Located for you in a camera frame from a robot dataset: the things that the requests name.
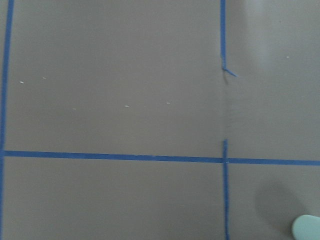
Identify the mint green cup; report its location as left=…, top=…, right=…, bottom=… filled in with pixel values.
left=291, top=215, right=320, bottom=240

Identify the brown paper table cover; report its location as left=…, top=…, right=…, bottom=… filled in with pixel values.
left=0, top=0, right=320, bottom=240

